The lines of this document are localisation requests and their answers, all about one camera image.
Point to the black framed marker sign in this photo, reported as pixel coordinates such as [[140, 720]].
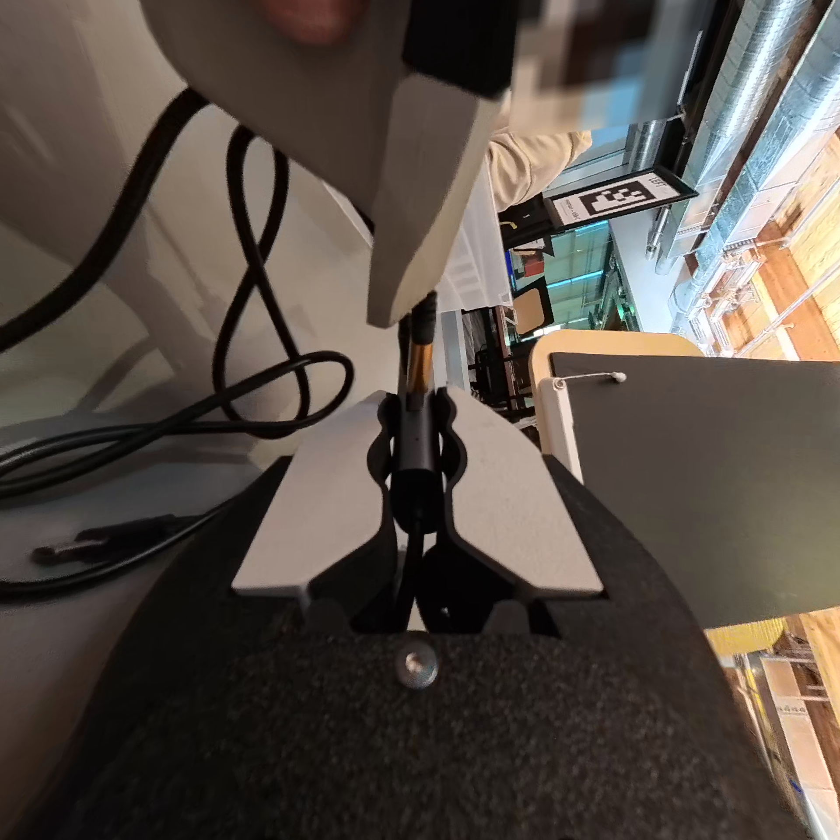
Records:
[[617, 197]]

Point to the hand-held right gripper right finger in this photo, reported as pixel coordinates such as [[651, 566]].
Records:
[[518, 518]]

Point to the person's left hand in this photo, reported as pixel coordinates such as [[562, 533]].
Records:
[[315, 19]]

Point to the grey desk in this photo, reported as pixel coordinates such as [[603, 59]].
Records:
[[308, 282]]

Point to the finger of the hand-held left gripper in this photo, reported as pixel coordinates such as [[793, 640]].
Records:
[[295, 118], [426, 197]]

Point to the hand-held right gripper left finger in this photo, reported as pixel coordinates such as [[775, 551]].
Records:
[[315, 512]]

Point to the wood-framed black panel stand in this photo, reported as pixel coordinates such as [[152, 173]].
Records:
[[722, 492]]

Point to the silver round ventilation duct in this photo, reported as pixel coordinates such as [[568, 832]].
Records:
[[741, 72]]

